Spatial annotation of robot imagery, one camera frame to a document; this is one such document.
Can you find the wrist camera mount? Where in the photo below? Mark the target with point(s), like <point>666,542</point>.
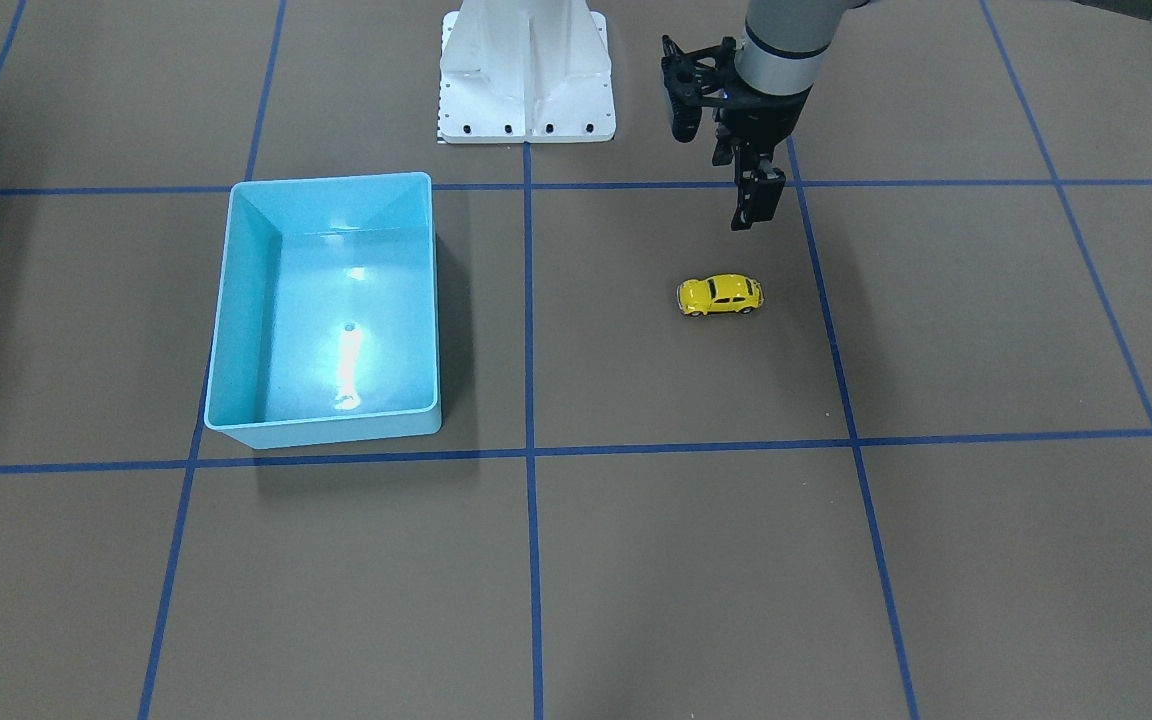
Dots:
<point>695,82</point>

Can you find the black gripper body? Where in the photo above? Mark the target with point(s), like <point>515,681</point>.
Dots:
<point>762,118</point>

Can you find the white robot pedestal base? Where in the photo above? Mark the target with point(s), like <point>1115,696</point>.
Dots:
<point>525,72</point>

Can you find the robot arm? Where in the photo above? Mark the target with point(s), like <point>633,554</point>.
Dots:
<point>782,40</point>

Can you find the blue tape grid lines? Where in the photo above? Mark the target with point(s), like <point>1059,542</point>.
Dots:
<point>917,482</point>

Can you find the turquoise plastic bin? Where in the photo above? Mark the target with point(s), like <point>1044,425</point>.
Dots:
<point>326,329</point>

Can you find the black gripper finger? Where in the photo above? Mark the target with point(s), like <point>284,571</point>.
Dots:
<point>759,185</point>

